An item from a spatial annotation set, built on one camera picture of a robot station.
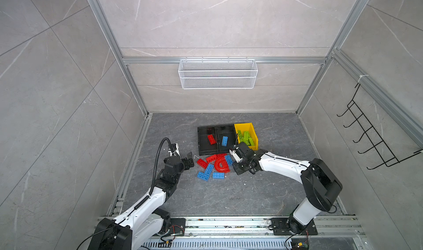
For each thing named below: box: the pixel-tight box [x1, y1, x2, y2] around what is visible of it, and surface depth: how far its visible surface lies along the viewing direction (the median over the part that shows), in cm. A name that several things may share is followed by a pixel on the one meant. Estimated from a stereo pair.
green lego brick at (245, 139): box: [239, 134, 252, 146], surface depth 103 cm
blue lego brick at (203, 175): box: [197, 171, 210, 182], surface depth 90 cm
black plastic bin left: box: [197, 126, 219, 156], surface depth 103 cm
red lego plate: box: [196, 158, 209, 170], surface depth 95 cm
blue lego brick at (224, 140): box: [221, 136, 229, 147], surface depth 103 cm
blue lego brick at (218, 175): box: [212, 172, 226, 179], surface depth 90 cm
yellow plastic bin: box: [233, 122, 259, 151], surface depth 106 cm
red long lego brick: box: [205, 153, 228, 164], surface depth 97 cm
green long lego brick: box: [243, 131, 250, 142], surface depth 104 cm
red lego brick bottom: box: [207, 134, 217, 146], surface depth 105 cm
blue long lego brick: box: [204, 162, 215, 176], surface depth 92 cm
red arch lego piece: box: [214, 156, 231, 173], surface depth 94 cm
